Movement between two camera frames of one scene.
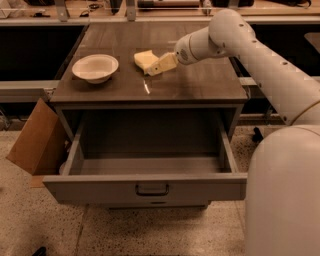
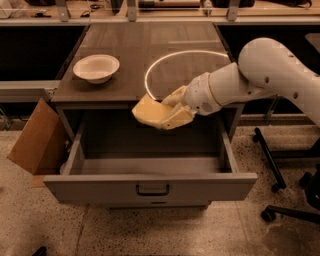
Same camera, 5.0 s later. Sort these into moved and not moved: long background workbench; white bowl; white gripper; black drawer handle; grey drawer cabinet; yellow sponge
Moved: white gripper; yellow sponge
Not moved: grey drawer cabinet; black drawer handle; white bowl; long background workbench
